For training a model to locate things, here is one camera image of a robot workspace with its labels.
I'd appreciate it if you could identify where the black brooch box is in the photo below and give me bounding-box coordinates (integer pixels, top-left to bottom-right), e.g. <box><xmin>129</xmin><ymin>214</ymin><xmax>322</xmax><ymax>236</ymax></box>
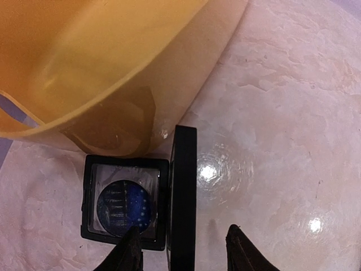
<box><xmin>81</xmin><ymin>125</ymin><xmax>197</xmax><ymax>270</ymax></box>

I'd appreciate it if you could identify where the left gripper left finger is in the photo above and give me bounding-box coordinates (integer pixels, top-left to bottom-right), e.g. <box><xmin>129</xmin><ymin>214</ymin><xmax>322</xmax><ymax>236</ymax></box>
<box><xmin>95</xmin><ymin>226</ymin><xmax>143</xmax><ymax>271</ymax></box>

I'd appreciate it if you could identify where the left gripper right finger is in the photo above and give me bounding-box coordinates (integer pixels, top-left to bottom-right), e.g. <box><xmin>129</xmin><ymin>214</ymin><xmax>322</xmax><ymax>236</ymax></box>
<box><xmin>226</xmin><ymin>224</ymin><xmax>279</xmax><ymax>271</ymax></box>

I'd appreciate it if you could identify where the yellow plastic basket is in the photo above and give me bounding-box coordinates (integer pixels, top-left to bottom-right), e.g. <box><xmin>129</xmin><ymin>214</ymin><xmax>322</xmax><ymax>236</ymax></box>
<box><xmin>1</xmin><ymin>1</ymin><xmax>247</xmax><ymax>157</ymax></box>

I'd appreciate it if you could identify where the round blue brooch badge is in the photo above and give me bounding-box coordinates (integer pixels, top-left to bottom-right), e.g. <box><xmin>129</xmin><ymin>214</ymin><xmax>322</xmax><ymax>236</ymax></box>
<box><xmin>96</xmin><ymin>180</ymin><xmax>152</xmax><ymax>237</ymax></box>

